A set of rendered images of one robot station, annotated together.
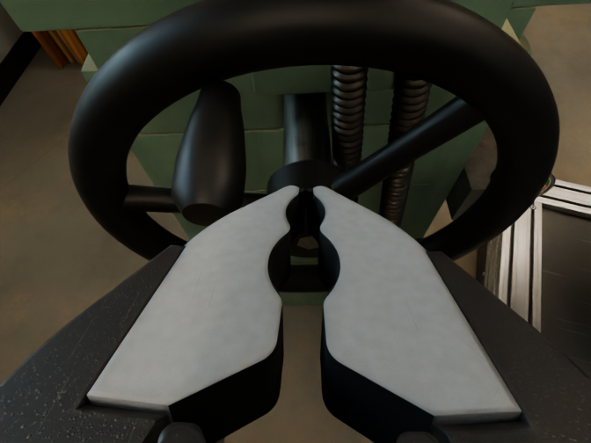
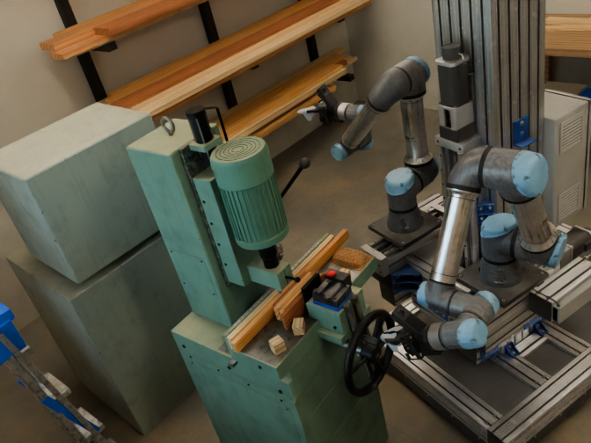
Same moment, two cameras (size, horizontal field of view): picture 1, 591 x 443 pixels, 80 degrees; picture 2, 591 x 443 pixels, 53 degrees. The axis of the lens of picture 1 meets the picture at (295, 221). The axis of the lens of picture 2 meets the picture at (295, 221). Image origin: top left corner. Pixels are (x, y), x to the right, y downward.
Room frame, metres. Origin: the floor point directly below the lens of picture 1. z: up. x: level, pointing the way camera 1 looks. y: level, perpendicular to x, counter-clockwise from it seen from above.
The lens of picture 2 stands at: (-0.68, 1.08, 2.21)
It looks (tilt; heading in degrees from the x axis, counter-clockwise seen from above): 32 degrees down; 312
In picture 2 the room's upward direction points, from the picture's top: 14 degrees counter-clockwise
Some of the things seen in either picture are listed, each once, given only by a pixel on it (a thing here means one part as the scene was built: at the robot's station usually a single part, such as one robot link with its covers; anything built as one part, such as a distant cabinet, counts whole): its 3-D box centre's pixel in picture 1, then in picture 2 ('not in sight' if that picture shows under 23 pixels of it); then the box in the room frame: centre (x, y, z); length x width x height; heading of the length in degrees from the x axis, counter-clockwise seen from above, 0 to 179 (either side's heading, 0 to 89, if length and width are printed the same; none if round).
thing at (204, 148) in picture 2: not in sight; (201, 134); (0.61, -0.03, 1.53); 0.08 x 0.08 x 0.17; 87
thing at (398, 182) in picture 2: not in sight; (401, 187); (0.33, -0.71, 0.98); 0.13 x 0.12 x 0.14; 81
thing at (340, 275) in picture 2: not in sight; (333, 288); (0.27, -0.08, 0.99); 0.13 x 0.11 x 0.06; 87
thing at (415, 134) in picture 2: not in sight; (413, 127); (0.31, -0.83, 1.19); 0.15 x 0.12 x 0.55; 81
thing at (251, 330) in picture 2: not in sight; (295, 285); (0.46, -0.11, 0.92); 0.67 x 0.02 x 0.04; 87
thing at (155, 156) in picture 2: not in sight; (203, 227); (0.76, -0.04, 1.16); 0.22 x 0.22 x 0.72; 87
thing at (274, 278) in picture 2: not in sight; (271, 273); (0.49, -0.03, 1.03); 0.14 x 0.07 x 0.09; 177
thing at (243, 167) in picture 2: not in sight; (251, 193); (0.47, -0.03, 1.35); 0.18 x 0.18 x 0.31
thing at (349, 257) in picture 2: not in sight; (349, 255); (0.37, -0.32, 0.92); 0.14 x 0.09 x 0.04; 177
